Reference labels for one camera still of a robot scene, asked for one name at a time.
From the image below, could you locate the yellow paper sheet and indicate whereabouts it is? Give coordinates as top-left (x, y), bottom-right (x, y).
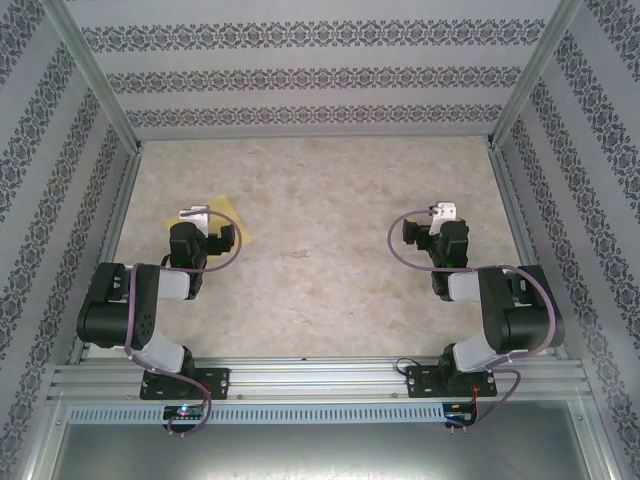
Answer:
top-left (166, 195), bottom-right (252, 247)

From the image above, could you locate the grey sheet metal panel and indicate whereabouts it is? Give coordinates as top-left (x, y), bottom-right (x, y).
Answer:
top-left (47, 423), bottom-right (596, 480)

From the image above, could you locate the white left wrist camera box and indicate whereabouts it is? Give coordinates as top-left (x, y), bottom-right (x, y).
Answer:
top-left (178, 203), bottom-right (210, 236)

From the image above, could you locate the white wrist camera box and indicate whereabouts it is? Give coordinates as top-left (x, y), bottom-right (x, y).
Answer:
top-left (428, 201), bottom-right (459, 236)
top-left (178, 203), bottom-right (210, 236)

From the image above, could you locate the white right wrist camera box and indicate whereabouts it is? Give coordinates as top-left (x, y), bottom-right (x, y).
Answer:
top-left (428, 201), bottom-right (459, 236)

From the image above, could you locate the aluminium table side rail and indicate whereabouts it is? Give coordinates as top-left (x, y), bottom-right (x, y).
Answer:
top-left (488, 147), bottom-right (571, 360)
top-left (67, 147), bottom-right (146, 365)

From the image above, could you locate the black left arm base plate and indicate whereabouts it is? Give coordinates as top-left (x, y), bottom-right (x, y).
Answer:
top-left (138, 367), bottom-right (232, 401)

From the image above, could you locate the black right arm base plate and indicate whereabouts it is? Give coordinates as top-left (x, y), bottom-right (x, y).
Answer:
top-left (405, 364), bottom-right (499, 400)

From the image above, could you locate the long aluminium mounting rail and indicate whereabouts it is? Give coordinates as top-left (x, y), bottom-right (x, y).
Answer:
top-left (47, 355), bottom-right (594, 401)

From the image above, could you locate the aluminium frame post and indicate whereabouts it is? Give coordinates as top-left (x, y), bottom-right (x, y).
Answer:
top-left (485, 0), bottom-right (586, 151)
top-left (41, 0), bottom-right (144, 154)

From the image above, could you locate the slotted grey cable duct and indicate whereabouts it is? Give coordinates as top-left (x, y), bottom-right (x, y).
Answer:
top-left (67, 402), bottom-right (479, 426)

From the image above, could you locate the short aluminium frame bar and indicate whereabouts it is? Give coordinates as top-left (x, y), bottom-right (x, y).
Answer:
top-left (572, 394), bottom-right (627, 480)
top-left (13, 394), bottom-right (69, 480)

